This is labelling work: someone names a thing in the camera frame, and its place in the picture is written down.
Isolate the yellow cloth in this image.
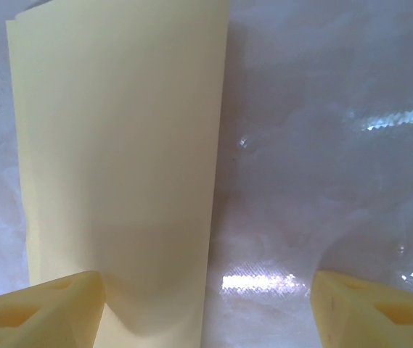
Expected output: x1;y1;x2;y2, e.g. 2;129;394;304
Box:
5;0;231;348

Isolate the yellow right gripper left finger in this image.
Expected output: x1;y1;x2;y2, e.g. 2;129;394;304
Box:
0;270;106;348

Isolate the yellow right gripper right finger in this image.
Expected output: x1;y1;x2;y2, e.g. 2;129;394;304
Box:
310;270;413;348

